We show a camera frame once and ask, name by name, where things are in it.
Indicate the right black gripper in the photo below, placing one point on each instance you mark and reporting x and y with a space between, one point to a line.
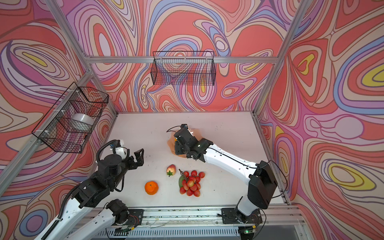
178 149

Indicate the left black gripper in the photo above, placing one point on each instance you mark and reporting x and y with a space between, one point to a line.
134 165

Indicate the large orange mandarin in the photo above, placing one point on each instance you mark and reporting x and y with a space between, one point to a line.
151 188

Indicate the red grape bunch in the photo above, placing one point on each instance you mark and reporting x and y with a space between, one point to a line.
190 183

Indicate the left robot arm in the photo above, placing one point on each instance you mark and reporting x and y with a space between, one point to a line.
81 200

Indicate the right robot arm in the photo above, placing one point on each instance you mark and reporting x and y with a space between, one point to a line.
259 177

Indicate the pink lotus fruit bowl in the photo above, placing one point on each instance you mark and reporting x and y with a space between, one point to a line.
174 131

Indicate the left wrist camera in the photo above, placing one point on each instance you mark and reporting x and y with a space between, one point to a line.
120 149

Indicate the black wire basket back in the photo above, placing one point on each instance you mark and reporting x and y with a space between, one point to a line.
183 68

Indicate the black wire basket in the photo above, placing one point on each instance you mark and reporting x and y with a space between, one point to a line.
183 68
58 135

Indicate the black wire basket left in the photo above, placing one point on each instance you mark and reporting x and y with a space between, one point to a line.
58 135

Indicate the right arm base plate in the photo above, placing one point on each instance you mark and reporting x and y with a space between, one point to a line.
234 216

